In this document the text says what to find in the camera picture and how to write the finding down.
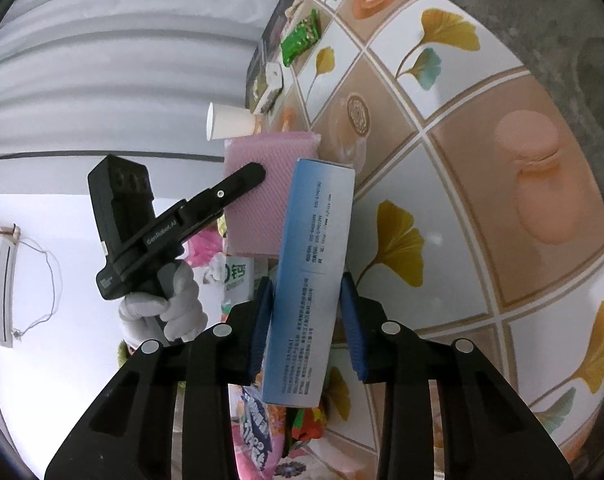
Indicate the purple snack bag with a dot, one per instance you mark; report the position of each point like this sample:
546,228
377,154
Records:
254,430

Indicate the pink plastic bag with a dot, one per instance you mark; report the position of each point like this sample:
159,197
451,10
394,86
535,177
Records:
202,247

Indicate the person's left hand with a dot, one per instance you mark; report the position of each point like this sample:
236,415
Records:
182,310

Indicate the small white box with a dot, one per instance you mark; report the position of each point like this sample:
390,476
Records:
268,100

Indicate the ginkgo leaf patterned tablecloth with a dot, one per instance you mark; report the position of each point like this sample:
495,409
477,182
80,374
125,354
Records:
457,210

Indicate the grey curtain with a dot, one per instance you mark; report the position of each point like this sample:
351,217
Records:
107,60

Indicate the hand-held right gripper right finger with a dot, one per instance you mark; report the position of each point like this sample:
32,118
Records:
353,330

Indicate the dark printed board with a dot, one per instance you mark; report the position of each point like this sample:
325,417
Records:
268,40

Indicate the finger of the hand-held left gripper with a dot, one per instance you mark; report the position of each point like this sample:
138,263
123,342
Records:
232,185

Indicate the green snack packet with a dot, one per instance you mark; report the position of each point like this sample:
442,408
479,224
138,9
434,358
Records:
301,37

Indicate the pink sponge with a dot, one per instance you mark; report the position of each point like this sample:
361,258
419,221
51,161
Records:
257,225

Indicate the blue and white carton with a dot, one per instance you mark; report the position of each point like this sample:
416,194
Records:
307,260

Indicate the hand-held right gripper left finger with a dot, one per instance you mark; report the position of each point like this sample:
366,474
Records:
260,330

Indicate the white paper cup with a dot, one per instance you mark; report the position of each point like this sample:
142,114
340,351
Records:
227,121

